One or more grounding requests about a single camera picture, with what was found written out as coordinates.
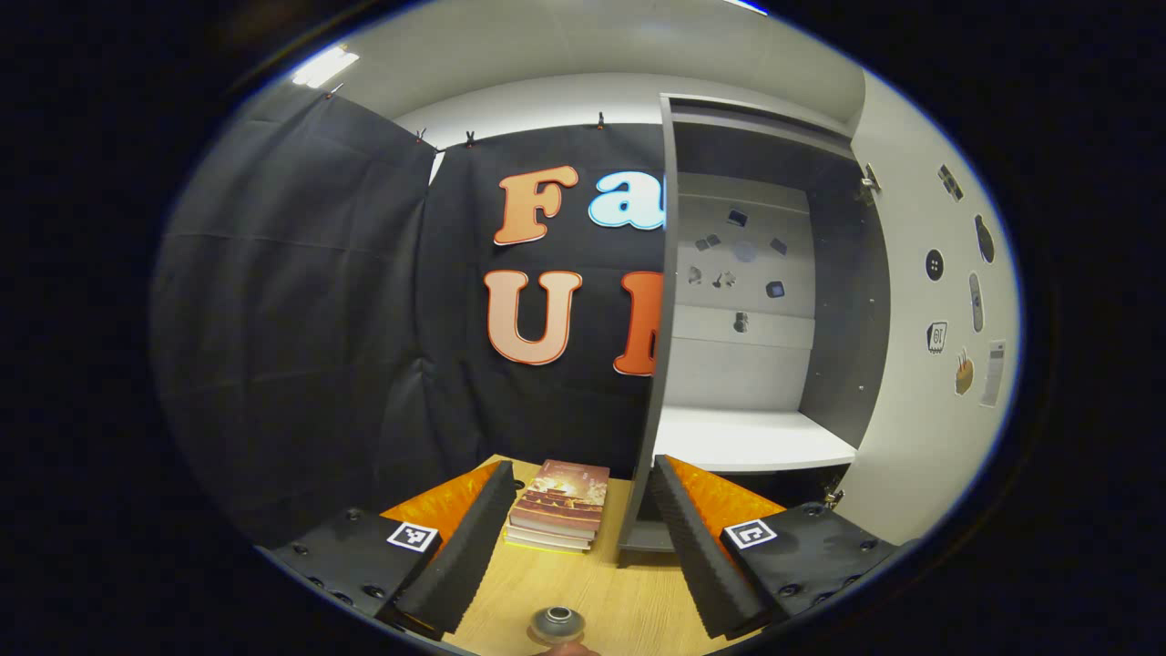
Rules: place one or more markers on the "black backdrop cloth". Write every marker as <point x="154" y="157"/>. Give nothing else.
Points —
<point x="301" y="319"/>

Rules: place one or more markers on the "row of black cloth clips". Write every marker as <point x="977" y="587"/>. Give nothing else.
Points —
<point x="470" y="138"/>

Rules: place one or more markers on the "red cover book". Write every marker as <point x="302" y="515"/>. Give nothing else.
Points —
<point x="565" y="492"/>

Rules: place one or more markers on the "large ceiling light panel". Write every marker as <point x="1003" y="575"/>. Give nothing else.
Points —
<point x="745" y="5"/>

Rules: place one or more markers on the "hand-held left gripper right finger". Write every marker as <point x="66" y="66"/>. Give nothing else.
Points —
<point x="692" y="556"/>

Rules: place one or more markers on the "grey cabinet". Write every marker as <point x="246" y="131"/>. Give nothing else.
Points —
<point x="756" y="437"/>

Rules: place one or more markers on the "beige cabinet door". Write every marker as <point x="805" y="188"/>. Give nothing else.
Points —
<point x="911" y="410"/>

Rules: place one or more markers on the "yellow cover book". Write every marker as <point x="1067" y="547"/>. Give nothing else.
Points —
<point x="547" y="544"/>

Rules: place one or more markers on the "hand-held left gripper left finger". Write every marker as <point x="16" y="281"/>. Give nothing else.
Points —
<point x="469" y="556"/>

